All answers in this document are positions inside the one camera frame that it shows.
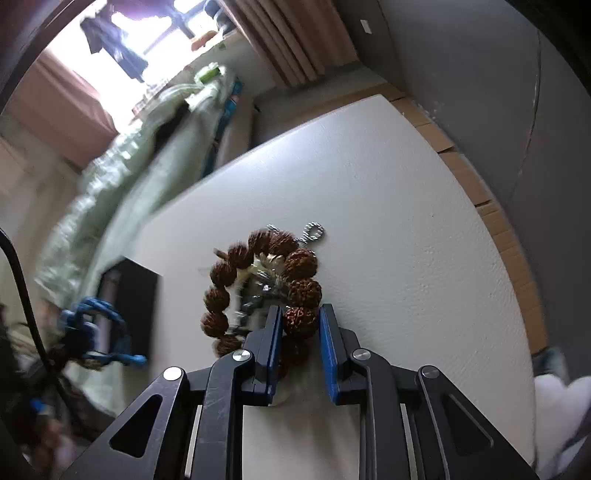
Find black cable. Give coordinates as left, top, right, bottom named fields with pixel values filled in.
left=0, top=227, right=80, bottom=444

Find black square jewelry box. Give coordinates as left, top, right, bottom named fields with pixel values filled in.
left=96, top=257, right=160, bottom=360

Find white wall socket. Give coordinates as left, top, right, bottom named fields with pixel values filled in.
left=360, top=19, right=373, bottom=35

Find blue bead bracelet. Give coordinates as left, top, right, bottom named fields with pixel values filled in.
left=57, top=296, right=150, bottom=368

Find pink right curtain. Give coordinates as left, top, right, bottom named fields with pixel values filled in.
left=221, top=0, right=359, bottom=89

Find pink curtain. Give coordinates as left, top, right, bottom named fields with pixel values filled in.
left=221, top=0, right=359, bottom=89
left=7, top=51, right=118, bottom=169

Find pink left curtain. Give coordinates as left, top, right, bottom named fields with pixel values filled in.
left=7, top=51, right=118, bottom=169

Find hanging dark clothes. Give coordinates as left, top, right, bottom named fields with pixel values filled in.
left=80, top=0, right=204, bottom=83

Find green bed blanket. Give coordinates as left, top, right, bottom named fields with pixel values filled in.
left=32, top=82, right=233, bottom=416

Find brown rudraksha bead bracelet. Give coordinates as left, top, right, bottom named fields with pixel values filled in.
left=199, top=229, right=324, bottom=359

